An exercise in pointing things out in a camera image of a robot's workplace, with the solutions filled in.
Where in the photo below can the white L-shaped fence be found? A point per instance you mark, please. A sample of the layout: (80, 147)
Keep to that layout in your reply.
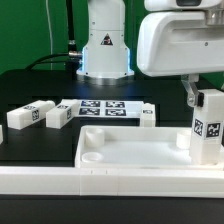
(26, 180)

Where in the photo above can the white desk top tray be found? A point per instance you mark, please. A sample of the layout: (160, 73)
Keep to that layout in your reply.
(137, 148)

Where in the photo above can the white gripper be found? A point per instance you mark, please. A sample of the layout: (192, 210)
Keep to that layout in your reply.
(178, 43)

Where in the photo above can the white marker sheet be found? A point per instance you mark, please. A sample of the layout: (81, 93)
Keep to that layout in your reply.
(107, 108)

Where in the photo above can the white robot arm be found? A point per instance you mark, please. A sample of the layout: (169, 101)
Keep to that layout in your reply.
(106, 58)

